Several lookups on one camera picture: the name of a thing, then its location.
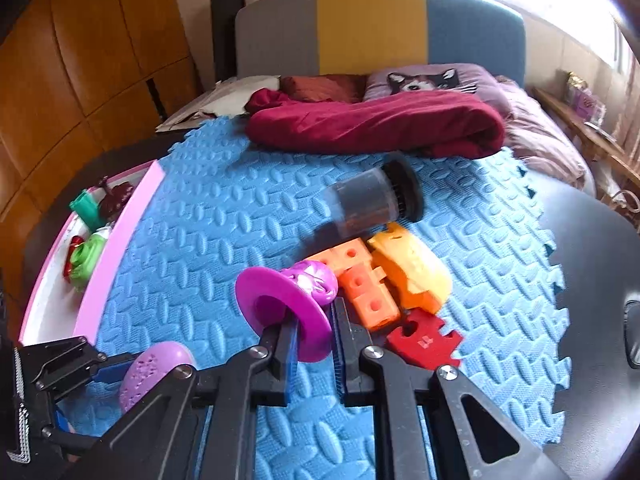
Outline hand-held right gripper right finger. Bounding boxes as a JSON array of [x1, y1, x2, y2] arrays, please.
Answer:
[[331, 297, 571, 480]]

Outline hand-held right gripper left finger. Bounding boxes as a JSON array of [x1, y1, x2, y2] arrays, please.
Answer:
[[75, 317, 301, 480]]

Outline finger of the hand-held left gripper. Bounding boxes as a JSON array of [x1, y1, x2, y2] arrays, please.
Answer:
[[42, 410, 101, 453], [20, 337, 133, 401]]

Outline orange toy blocks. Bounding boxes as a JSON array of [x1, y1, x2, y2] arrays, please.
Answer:
[[306, 238, 402, 332]]

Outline magenta disc toy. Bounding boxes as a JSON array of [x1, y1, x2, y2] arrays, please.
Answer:
[[235, 261, 340, 365]]

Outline purple oval toy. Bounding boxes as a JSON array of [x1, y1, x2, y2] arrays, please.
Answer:
[[118, 341, 198, 416]]

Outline red puzzle piece toy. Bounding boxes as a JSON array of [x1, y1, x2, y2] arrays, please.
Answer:
[[385, 308, 463, 371]]

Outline light green plastic toy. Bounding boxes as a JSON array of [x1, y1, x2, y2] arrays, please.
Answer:
[[69, 227, 113, 291]]

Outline glossy red toy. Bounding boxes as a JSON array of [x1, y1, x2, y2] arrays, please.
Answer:
[[62, 235, 86, 278]]

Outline yellow orange plastic toy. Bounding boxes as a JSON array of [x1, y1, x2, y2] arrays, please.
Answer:
[[367, 222, 453, 311]]

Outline pink cardboard box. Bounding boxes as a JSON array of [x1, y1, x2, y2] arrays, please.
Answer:
[[19, 161, 166, 348]]

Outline dark green plastic toy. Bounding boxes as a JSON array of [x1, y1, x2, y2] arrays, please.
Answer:
[[69, 191, 108, 231]]

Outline clear jar black lid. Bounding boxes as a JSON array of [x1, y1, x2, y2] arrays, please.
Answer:
[[312, 152, 426, 248]]

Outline dark brown toy figure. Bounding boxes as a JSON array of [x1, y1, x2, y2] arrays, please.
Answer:
[[96, 176, 135, 221]]

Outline blue foam mat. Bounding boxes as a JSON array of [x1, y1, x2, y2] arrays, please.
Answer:
[[60, 117, 573, 480]]

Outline maroon blanket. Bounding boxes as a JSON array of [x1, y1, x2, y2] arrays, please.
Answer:
[[245, 87, 506, 158]]

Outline maroon pillow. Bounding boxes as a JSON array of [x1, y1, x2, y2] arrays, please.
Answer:
[[280, 74, 368, 103]]

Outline mauve bed sheet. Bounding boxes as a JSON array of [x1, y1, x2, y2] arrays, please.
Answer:
[[495, 75, 596, 191]]

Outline wooden wardrobe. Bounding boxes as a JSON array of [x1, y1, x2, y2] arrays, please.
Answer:
[[0, 0, 201, 241]]

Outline purple animal print pillow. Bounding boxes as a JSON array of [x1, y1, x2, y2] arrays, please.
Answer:
[[364, 63, 501, 103]]

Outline wooden shelf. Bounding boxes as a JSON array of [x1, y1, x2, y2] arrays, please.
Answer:
[[530, 85, 640, 201]]

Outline black rolled mat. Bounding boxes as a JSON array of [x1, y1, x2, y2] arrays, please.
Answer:
[[210, 0, 246, 83]]

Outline grey yellow blue headboard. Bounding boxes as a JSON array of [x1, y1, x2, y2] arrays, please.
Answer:
[[235, 0, 526, 88]]

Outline purple box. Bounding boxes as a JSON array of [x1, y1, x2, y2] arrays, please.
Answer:
[[565, 72, 606, 123]]

